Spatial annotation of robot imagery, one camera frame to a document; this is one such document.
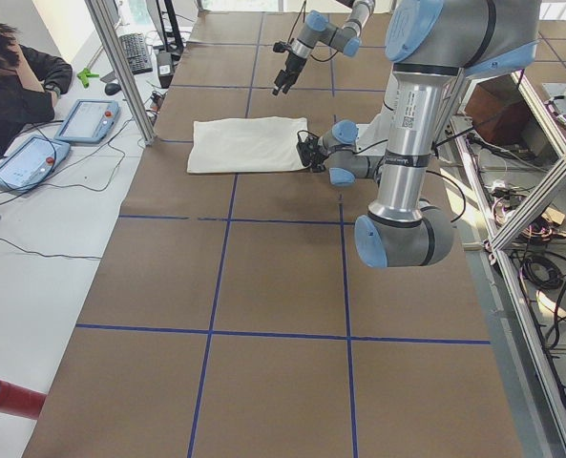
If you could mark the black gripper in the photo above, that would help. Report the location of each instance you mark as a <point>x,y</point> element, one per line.
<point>312,153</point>
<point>292,63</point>

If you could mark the cream long-sleeve cat shirt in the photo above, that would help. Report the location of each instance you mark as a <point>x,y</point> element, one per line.
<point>235,145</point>

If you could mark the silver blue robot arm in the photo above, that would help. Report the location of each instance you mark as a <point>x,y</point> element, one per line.
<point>428,43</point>
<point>318,29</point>

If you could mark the black power adapter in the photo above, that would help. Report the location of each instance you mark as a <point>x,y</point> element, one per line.
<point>165,69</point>

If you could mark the black keyboard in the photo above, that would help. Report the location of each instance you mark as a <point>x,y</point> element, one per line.
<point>137,54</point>

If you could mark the black computer mouse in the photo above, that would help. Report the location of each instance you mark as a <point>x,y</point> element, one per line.
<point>112,88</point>

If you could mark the brown paper table mat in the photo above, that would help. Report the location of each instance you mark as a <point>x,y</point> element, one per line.
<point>231,316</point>

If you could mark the brown wooden box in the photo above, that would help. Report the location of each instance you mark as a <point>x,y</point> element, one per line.
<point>498,111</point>

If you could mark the far blue teach pendant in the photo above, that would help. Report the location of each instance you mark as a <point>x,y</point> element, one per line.
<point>89,121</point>

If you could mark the blue teach pendant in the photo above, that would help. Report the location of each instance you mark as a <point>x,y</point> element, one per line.
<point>89,121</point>
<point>31,163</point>

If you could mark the green plastic part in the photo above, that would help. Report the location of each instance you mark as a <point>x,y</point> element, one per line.
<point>85,76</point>

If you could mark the near blue teach pendant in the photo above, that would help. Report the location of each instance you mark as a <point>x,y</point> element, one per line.
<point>31,163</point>

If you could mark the person in black jacket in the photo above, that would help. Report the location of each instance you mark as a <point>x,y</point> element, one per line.
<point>31,83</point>

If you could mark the red cardboard tube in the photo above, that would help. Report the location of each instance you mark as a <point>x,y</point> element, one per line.
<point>19,401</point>

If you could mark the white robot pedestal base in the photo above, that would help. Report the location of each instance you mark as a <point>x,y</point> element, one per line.
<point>373,138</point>

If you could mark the aluminium frame post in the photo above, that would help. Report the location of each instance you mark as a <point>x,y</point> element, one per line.
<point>111,45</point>

